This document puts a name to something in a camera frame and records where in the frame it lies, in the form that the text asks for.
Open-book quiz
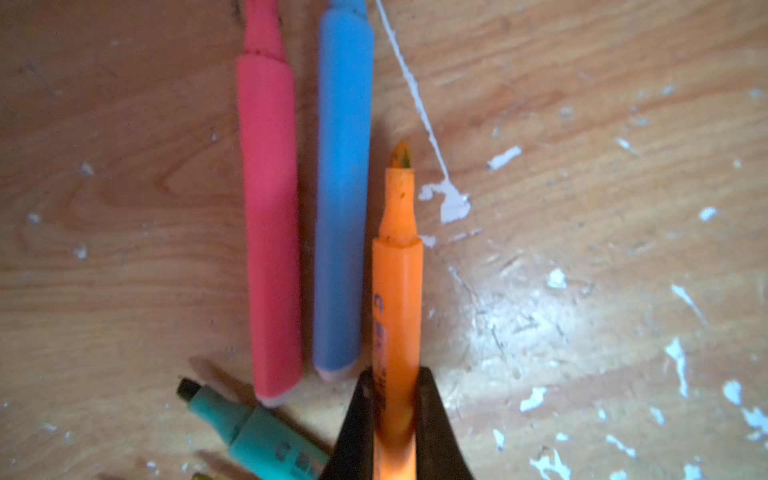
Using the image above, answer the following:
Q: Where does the green highlighter pen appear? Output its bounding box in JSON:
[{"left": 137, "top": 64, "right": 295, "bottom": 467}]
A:
[{"left": 176, "top": 378, "right": 330, "bottom": 479}]

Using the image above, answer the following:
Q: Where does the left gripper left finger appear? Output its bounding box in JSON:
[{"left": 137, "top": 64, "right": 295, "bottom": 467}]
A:
[{"left": 319, "top": 368, "right": 375, "bottom": 480}]

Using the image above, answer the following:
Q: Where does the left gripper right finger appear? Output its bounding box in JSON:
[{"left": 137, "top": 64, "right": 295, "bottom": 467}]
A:
[{"left": 415, "top": 367, "right": 474, "bottom": 480}]

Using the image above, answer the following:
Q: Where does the blue highlighter pen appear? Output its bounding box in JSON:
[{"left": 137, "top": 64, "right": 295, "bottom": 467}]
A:
[{"left": 313, "top": 1, "right": 375, "bottom": 382}]

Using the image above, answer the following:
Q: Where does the orange highlighter pen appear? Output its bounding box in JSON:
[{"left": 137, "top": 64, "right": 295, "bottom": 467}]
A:
[{"left": 372, "top": 141, "right": 424, "bottom": 479}]

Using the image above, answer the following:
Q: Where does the pink highlighter pen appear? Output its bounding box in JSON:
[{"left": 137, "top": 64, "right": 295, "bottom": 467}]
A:
[{"left": 236, "top": 1, "right": 303, "bottom": 408}]

